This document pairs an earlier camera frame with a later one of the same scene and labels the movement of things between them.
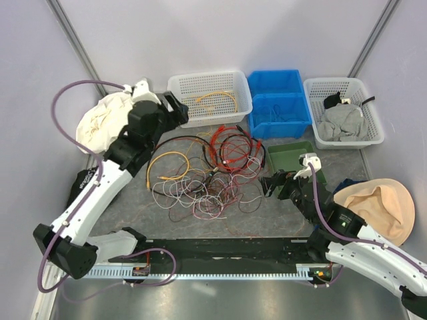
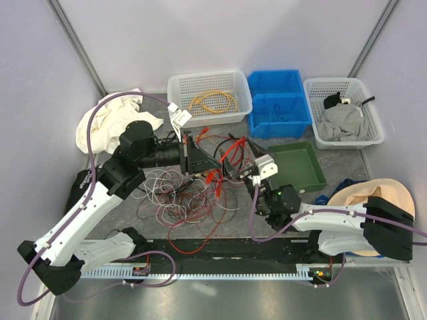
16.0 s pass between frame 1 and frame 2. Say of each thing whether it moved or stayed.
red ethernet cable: moved
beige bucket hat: stayed
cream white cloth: stayed
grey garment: stayed
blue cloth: stayed
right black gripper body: moved
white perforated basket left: stayed
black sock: stayed
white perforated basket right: stayed
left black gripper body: moved
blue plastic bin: stayed
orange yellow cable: moved
